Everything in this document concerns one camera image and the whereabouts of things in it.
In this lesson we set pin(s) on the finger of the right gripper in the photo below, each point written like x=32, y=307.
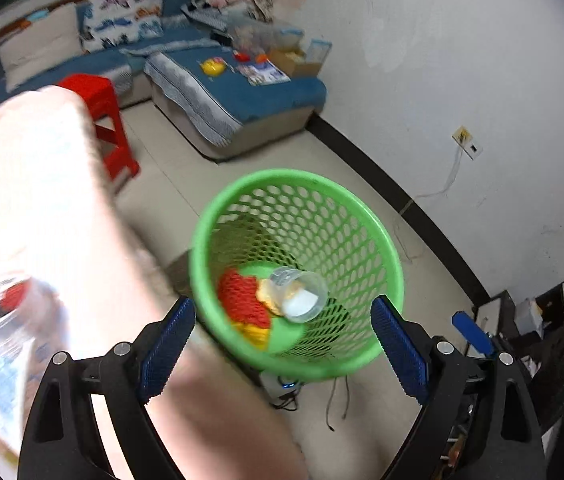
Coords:
x=474, y=335

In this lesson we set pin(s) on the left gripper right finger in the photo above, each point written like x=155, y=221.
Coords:
x=476, y=419

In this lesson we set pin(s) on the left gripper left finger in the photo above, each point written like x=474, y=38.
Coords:
x=62, y=439

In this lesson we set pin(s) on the clear strawberry yogurt cup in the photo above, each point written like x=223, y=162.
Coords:
x=300, y=295

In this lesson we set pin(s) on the yellow snack wrapper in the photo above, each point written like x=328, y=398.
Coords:
x=257, y=336

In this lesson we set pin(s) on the red mesh net bag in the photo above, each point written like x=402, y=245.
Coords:
x=237, y=294

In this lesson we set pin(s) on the bread slice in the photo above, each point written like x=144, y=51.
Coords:
x=270, y=296

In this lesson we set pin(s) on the blue white milk carton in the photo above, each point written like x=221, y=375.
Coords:
x=17, y=388

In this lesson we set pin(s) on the round clear lidded container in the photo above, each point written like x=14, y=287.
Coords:
x=22, y=302

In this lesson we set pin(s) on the white power adapter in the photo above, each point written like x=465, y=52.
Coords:
x=279, y=389

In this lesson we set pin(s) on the green plastic mesh basket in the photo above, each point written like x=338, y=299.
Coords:
x=286, y=217

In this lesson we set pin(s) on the peach printed tablecloth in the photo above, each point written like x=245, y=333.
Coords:
x=59, y=223

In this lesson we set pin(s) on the cardboard box on sofa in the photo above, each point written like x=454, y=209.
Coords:
x=294, y=63

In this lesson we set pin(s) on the booklet on sofa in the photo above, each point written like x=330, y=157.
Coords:
x=263, y=74

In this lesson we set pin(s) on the red plastic stool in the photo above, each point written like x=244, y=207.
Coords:
x=100, y=98

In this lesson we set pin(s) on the blue corner sofa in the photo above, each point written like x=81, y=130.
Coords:
x=227, y=112

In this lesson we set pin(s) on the clear plastic storage box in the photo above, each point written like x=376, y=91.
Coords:
x=257, y=37

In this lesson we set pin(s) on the yellow toy on sofa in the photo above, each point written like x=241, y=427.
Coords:
x=213, y=67

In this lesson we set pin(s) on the beige cushion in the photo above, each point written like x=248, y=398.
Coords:
x=42, y=45

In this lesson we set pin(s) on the right butterfly print pillow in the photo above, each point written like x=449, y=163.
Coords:
x=107, y=24

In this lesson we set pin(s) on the wall power socket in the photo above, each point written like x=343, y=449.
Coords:
x=466, y=141

